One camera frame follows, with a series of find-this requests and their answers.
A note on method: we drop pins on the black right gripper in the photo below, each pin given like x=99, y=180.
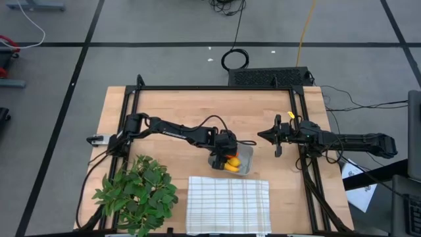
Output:
x=289, y=133

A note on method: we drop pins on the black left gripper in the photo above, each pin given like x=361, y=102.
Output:
x=225, y=143

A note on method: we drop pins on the yellow toy banana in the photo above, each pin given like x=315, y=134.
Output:
x=231, y=168

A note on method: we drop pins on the orange toy vegetable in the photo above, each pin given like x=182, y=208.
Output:
x=233, y=155

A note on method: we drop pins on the yellow toy lemon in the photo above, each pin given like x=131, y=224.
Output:
x=235, y=161

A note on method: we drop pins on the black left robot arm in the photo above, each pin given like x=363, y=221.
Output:
x=177, y=133

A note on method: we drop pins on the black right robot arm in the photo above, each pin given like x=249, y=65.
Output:
x=361, y=141

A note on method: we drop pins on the translucent plastic tupperware container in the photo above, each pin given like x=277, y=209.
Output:
x=246, y=158

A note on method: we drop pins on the white checked kitchen towel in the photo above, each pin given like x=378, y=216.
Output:
x=228, y=205

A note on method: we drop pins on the black computer tower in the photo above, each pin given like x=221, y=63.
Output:
x=269, y=77

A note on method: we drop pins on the green leafy artificial plant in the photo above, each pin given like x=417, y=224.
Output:
x=138, y=194

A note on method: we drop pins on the white printed paper sheet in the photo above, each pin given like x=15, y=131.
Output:
x=361, y=197

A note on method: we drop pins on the grey computer case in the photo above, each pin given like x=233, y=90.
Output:
x=415, y=131

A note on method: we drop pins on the black keyboard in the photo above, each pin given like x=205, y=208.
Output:
x=414, y=214

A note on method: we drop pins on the black office chair base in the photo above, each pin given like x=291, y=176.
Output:
x=3, y=115

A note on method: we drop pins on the grey metal furniture foot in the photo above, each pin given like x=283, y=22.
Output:
x=36, y=5

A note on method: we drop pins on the black aluminium table frame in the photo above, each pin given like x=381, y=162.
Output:
x=213, y=88

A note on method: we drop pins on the silver metal bracket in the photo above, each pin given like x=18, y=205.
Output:
x=102, y=140

